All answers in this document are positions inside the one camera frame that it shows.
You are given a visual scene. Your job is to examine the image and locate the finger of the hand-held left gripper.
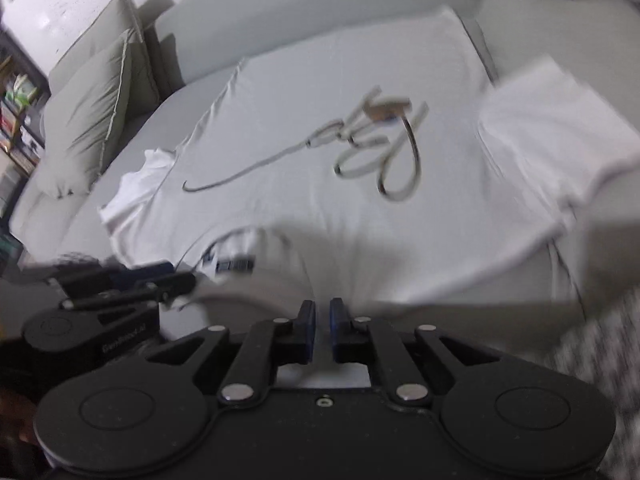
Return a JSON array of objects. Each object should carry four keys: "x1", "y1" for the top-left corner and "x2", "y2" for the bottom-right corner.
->
[
  {"x1": 60, "y1": 272, "x2": 197, "y2": 311},
  {"x1": 55, "y1": 261, "x2": 175, "y2": 297}
]

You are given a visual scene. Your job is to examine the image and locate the large grey piped pillow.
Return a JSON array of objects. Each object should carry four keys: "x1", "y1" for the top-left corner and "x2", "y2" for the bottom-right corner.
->
[{"x1": 47, "y1": 0, "x2": 161, "y2": 111}]

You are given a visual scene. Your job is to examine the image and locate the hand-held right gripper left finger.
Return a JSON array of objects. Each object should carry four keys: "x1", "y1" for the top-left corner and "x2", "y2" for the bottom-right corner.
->
[{"x1": 145, "y1": 300, "x2": 317, "y2": 406}]

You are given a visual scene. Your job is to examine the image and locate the houndstooth patterned blanket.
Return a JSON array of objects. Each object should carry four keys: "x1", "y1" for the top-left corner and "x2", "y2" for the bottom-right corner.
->
[{"x1": 550, "y1": 290, "x2": 640, "y2": 480}]

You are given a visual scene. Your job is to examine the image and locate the white printed t-shirt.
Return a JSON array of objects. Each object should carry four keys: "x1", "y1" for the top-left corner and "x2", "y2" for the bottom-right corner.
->
[{"x1": 98, "y1": 6, "x2": 640, "y2": 389}]

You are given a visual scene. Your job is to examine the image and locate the cluttered bookshelf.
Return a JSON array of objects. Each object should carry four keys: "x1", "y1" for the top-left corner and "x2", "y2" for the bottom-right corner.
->
[{"x1": 0, "y1": 25, "x2": 51, "y2": 281}]

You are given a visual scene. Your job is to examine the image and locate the small grey piped pillow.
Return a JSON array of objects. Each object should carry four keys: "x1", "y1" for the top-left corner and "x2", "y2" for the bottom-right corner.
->
[{"x1": 42, "y1": 30, "x2": 136, "y2": 196}]

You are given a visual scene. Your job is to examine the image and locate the grey sofa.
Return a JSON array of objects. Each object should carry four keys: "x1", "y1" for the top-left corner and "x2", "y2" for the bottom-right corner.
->
[{"x1": 10, "y1": 0, "x2": 640, "y2": 351}]

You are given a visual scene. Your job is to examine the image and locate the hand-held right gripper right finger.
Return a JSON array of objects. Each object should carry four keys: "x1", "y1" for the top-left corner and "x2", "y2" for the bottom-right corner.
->
[{"x1": 329, "y1": 298, "x2": 501, "y2": 406}]

